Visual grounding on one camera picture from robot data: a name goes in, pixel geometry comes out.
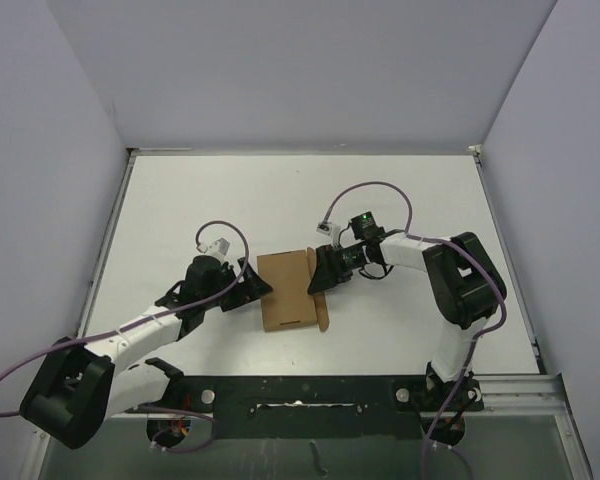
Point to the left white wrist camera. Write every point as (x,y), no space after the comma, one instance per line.
(217,249)

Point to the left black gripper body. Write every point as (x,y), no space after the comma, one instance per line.
(231,300)

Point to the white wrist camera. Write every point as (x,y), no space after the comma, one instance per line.
(331,230)
(217,249)

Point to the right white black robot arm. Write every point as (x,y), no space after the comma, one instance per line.
(466,286)

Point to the aluminium table frame rail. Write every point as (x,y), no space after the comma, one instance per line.
(37,447)

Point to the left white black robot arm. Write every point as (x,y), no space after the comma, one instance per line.
(80,385)

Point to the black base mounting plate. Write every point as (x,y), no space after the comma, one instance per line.
(403,407)

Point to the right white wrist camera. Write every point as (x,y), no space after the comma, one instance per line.
(331,230)

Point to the brown cardboard paper box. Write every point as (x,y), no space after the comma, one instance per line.
(289,306)

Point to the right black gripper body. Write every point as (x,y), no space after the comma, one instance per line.
(349,258)

